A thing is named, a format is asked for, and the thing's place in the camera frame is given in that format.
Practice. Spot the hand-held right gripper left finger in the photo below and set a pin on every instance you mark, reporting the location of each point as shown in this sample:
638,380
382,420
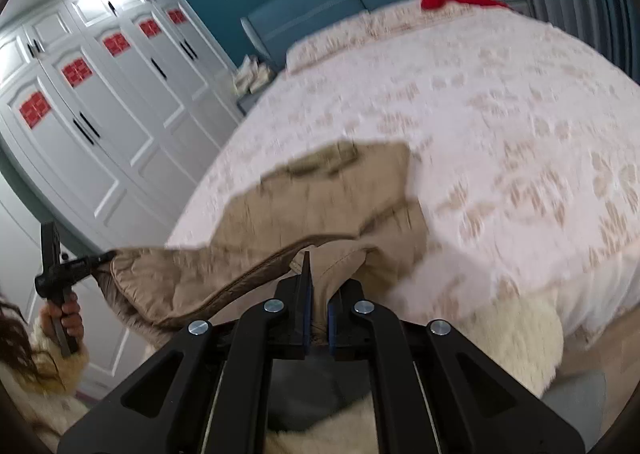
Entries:
305,304

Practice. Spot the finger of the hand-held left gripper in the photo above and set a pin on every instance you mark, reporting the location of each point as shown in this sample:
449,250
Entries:
87,265

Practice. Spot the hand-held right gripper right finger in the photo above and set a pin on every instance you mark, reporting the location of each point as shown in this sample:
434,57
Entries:
332,326

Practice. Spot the brown quilted jacket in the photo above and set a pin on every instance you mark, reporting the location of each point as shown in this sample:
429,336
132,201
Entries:
300,204

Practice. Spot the person's left forearm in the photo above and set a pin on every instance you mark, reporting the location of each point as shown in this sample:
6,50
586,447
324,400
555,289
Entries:
50,366

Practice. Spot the pile of cream clothes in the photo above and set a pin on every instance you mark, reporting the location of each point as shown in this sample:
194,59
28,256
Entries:
252,76

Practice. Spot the person's left hand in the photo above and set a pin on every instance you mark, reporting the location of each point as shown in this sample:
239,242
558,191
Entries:
74,321

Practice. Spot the dark grey cloth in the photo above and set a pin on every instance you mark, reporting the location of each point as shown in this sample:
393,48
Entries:
310,389

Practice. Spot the person's dark hair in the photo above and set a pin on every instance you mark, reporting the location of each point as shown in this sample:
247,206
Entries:
15,334

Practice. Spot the white wardrobe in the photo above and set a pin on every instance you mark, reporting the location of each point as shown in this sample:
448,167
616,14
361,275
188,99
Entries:
125,134

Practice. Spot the red paper decoration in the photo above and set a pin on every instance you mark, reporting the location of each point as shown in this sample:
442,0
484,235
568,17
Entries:
116,44
34,110
76,71
148,28
175,16

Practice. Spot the grey nightstand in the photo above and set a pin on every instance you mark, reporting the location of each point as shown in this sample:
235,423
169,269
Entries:
248,105

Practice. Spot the bed with floral pink bedspread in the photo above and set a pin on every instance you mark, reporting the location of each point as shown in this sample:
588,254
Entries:
500,134

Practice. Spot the floral pink pillow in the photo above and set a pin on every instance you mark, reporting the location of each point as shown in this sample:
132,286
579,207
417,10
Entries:
400,16
325,41

